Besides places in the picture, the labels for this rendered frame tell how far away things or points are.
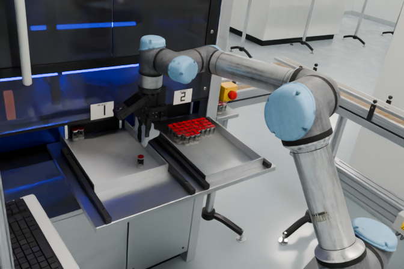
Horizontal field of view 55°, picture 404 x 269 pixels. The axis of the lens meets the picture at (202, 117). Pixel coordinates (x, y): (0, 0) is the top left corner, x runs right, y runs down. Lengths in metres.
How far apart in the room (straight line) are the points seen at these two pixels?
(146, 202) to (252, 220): 1.44
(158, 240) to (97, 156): 0.71
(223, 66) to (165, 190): 0.44
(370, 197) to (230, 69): 1.31
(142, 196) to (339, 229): 0.60
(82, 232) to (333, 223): 1.08
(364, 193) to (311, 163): 1.34
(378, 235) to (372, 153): 1.77
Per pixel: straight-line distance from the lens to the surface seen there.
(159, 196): 1.24
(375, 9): 10.33
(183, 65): 1.05
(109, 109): 1.42
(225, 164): 1.41
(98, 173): 1.33
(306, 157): 0.88
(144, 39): 1.14
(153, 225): 1.88
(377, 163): 2.83
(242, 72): 1.07
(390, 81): 2.67
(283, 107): 0.84
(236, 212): 2.59
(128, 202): 1.21
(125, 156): 1.41
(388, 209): 2.17
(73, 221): 1.65
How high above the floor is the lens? 1.66
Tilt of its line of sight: 27 degrees down
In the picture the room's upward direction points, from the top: 8 degrees clockwise
